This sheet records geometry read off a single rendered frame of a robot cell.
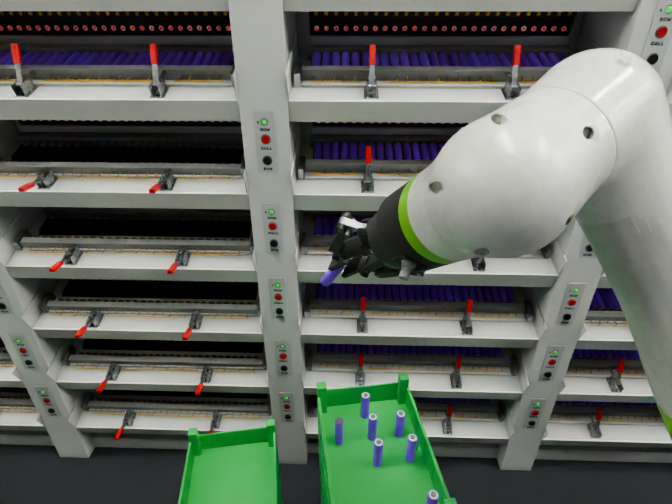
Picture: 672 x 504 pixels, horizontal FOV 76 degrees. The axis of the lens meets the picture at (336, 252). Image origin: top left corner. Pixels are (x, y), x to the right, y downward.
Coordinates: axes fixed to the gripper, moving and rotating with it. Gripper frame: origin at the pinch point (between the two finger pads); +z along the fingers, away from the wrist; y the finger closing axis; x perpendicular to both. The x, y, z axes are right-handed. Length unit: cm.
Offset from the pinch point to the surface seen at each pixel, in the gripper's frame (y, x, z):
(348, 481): 23.1, -30.7, 22.0
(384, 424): 29.3, -18.7, 28.5
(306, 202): -7.1, 16.0, 25.9
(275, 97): -22.5, 26.5, 13.6
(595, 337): 73, 22, 24
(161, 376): -17, -32, 76
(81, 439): -29, -60, 101
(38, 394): -45, -50, 90
